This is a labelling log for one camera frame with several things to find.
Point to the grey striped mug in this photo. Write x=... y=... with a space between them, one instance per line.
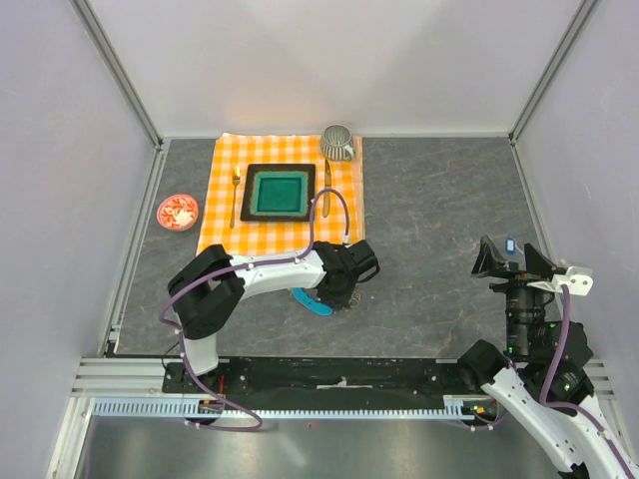
x=337 y=144

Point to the gold fork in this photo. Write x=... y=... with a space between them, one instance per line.
x=236 y=180

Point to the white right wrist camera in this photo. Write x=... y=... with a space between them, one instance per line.
x=577 y=279

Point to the aluminium corner post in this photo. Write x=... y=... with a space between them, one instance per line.
x=567 y=41
x=101 y=41

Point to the blue key tag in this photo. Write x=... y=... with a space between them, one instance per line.
x=512 y=246

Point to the aluminium corner post left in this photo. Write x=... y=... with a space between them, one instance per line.
x=101 y=41

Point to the grey slotted cable duct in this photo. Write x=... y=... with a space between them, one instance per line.
x=423 y=408

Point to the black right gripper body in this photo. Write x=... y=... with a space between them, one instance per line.
x=523 y=305

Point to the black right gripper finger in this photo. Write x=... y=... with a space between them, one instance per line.
x=490 y=262
x=538 y=264

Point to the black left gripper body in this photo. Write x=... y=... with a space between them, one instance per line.
x=338 y=298

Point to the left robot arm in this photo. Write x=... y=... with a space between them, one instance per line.
x=205 y=293

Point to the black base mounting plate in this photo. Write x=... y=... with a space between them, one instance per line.
x=263 y=381

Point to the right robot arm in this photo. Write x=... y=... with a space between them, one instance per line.
x=540 y=378

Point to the black teal square plate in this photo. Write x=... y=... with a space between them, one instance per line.
x=278 y=193

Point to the red white patterned bowl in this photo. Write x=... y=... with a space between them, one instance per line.
x=177 y=213

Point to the aluminium corner post right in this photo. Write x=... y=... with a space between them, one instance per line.
x=567 y=41

